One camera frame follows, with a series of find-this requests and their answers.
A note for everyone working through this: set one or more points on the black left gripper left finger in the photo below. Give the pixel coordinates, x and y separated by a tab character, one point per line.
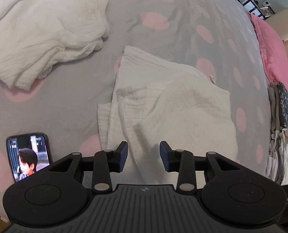
120	157

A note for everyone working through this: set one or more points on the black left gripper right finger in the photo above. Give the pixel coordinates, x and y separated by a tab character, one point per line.
167	156

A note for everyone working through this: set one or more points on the white crinkle cotton shirt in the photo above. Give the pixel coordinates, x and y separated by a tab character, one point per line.
156	100

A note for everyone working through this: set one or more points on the stack of folded clothes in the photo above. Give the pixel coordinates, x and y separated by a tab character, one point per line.
277	161

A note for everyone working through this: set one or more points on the black smartphone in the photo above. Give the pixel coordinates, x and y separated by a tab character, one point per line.
27	154

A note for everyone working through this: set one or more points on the grey pink-dotted bed sheet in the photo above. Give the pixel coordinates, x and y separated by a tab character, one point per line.
215	36

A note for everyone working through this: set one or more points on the pink pillow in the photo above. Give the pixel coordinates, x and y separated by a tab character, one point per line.
273	52

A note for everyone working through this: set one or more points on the white crinkle cotton garment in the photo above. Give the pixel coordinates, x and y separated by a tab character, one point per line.
42	34

